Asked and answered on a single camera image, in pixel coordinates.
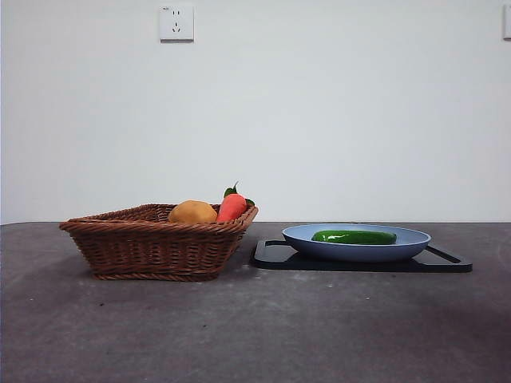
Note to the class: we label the green chili pepper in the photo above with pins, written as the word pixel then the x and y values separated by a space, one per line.
pixel 355 238

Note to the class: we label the light blue round plate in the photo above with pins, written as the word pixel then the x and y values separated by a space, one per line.
pixel 359 251

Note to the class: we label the orange carrot with green leaves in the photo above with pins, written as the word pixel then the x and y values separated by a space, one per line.
pixel 231 208

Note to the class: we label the yellow-brown potato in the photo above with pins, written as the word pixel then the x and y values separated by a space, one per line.
pixel 192 212

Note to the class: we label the black rectangular tray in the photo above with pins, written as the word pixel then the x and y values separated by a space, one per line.
pixel 271 263

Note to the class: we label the brown wicker basket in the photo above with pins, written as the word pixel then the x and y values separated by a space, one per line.
pixel 151 247

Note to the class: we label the white wall power socket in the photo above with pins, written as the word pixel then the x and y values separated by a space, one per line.
pixel 177 24

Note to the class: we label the white wall plate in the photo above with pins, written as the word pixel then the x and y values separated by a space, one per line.
pixel 507 23

